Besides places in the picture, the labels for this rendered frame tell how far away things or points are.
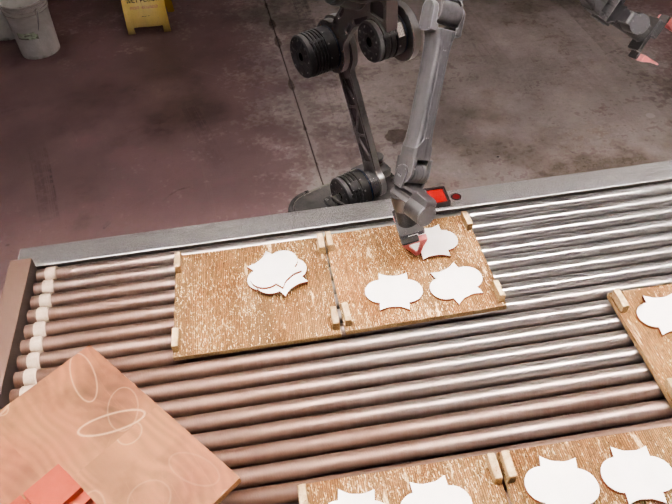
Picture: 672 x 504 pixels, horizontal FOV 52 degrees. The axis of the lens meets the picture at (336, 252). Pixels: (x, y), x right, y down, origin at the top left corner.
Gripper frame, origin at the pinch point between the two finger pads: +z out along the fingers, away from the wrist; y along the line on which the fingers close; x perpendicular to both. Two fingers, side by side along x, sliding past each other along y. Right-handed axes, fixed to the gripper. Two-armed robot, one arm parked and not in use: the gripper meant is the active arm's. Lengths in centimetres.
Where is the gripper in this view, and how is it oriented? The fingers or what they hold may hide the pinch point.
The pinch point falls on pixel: (413, 243)
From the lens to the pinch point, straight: 187.9
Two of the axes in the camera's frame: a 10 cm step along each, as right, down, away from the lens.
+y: -1.6, -7.0, 7.0
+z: 2.5, 6.5, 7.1
